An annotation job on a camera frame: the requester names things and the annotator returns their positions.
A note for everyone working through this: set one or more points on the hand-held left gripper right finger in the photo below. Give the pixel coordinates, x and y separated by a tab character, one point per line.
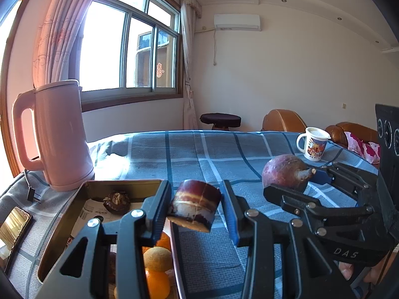
230	218

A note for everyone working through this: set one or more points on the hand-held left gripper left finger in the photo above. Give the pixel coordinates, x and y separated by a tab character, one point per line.
160	211

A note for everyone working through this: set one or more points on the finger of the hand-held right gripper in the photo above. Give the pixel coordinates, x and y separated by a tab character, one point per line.
319	177
290	201

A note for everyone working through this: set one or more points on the bumpy orange mandarin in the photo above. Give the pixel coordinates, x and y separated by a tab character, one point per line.
163	241

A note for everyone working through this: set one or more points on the purple passion fruit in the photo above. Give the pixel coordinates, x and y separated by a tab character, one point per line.
283	171

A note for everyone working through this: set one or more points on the layered cake piece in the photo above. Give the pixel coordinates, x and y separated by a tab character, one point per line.
194	204

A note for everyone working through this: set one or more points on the brown longan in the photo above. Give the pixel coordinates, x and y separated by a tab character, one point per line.
157	258

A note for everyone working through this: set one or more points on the small smooth orange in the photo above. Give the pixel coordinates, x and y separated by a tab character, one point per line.
157	283

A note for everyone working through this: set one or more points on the rectangular metal tin box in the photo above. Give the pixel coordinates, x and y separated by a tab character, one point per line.
67	224

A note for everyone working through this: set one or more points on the person's right hand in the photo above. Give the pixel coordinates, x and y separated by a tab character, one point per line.
374	278

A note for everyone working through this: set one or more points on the white printed cup with lid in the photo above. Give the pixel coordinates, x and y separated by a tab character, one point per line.
316	148

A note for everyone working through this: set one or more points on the brown leather sofa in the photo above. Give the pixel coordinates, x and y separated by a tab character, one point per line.
338	134

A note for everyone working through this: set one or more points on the pink floral cushion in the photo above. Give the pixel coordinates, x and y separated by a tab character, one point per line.
363	148

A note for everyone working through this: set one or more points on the blue plaid tablecloth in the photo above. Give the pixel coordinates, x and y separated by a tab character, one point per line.
202	162

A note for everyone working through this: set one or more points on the dark round stool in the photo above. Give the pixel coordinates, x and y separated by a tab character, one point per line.
219	119

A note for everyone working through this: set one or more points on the sliding glass window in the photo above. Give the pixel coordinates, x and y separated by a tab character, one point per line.
124	95

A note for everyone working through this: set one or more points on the pink electric kettle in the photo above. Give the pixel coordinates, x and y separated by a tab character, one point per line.
59	130

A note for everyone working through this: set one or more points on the red paper window decal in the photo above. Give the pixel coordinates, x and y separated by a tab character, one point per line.
160	70

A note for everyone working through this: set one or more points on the pale curtain with valance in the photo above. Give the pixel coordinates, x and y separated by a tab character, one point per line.
187	68

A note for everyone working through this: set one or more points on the pink patterned curtain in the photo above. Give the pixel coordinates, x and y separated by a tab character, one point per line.
59	37

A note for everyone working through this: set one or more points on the white wall air conditioner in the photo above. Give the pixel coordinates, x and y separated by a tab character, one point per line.
237	21

